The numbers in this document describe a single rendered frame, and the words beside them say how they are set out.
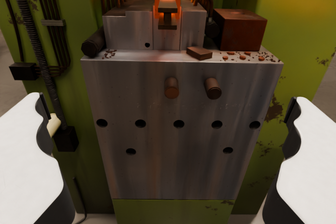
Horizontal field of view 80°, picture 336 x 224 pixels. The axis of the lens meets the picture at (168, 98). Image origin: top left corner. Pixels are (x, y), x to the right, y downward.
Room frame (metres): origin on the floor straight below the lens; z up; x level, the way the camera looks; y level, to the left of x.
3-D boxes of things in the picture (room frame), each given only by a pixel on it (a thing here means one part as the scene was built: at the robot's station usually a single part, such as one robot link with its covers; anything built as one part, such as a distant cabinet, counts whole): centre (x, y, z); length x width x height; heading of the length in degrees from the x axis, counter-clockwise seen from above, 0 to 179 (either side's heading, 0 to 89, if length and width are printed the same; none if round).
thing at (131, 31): (0.62, 0.03, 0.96); 0.42 x 0.20 x 0.09; 1
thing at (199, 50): (0.38, -0.06, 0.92); 0.04 x 0.03 x 0.01; 32
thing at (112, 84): (0.63, -0.02, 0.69); 0.56 x 0.38 x 0.45; 1
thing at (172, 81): (0.33, -0.01, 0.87); 0.04 x 0.03 x 0.03; 1
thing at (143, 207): (0.63, -0.02, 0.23); 0.56 x 0.38 x 0.47; 1
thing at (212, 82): (0.33, -0.08, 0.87); 0.04 x 0.03 x 0.03; 1
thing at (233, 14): (0.47, -0.15, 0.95); 0.12 x 0.09 x 0.07; 1
